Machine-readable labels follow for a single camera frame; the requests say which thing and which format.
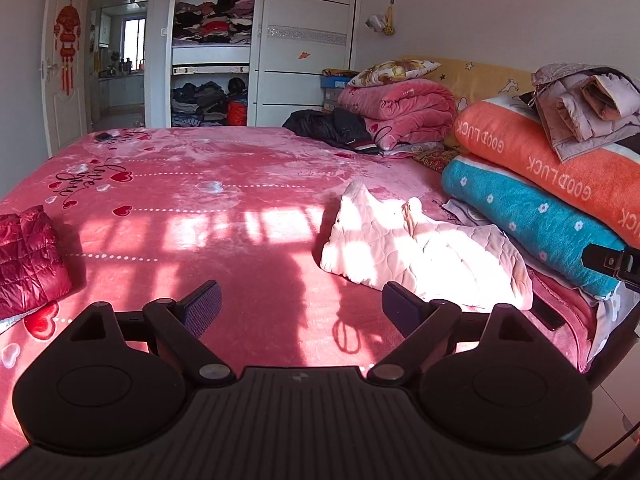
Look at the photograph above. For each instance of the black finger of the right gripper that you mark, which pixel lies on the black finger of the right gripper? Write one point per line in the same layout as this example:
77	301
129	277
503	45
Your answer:
620	264

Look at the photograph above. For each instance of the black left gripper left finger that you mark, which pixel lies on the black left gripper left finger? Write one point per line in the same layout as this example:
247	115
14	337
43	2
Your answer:
177	327

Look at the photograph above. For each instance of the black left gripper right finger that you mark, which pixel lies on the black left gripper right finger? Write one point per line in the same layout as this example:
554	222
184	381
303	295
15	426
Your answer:
426	327

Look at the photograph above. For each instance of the pink quilted pajama top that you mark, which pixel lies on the pink quilted pajama top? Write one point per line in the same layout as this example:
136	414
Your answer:
373	243

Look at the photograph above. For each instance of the dark clothes lower shelf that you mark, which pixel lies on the dark clothes lower shelf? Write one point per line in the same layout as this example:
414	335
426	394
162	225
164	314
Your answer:
210	105

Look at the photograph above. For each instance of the white bedroom door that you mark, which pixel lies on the white bedroom door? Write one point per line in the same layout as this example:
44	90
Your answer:
64	117

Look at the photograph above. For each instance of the pile of clothes upper shelf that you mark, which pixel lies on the pile of clothes upper shelf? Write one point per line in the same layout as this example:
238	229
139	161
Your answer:
214	22

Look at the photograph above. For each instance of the teal flower print pillow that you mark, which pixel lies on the teal flower print pillow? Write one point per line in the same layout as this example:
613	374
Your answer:
551	231

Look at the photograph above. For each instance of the orange good luck pillow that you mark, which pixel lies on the orange good luck pillow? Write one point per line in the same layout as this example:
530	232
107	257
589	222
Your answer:
604	183

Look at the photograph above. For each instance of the pink heart print bed blanket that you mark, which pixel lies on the pink heart print bed blanket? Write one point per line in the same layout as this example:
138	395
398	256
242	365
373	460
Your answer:
155	213

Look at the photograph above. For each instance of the red quilted down jacket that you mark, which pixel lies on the red quilted down jacket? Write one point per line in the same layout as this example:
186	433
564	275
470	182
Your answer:
33	272

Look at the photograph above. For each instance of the folded mauve puffer jacket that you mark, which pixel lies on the folded mauve puffer jacket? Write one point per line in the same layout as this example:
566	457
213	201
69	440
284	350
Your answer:
586	107

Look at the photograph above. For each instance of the folded pink fleece blanket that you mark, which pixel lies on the folded pink fleece blanket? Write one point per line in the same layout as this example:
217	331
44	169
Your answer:
412	111

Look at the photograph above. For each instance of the black jacket on bed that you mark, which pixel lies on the black jacket on bed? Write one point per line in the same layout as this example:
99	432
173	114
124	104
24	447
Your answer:
340	129

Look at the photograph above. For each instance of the yellow cartoon headboard cover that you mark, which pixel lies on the yellow cartoon headboard cover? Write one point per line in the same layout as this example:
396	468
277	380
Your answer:
471	82

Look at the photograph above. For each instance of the floral yellow white pillow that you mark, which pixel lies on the floral yellow white pillow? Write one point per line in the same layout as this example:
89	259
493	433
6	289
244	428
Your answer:
391	72

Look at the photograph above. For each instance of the blue box by wardrobe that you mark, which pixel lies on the blue box by wardrobe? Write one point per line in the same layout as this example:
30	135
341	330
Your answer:
334	82

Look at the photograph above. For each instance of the white wardrobe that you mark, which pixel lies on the white wardrobe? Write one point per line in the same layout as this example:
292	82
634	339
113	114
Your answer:
292	42

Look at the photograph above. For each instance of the red chinese knot ornament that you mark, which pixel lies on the red chinese knot ornament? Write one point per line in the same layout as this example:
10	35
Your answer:
67	29

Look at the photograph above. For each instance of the yellow tassel wall hanging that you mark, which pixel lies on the yellow tassel wall hanging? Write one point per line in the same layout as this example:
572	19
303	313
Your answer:
383	23

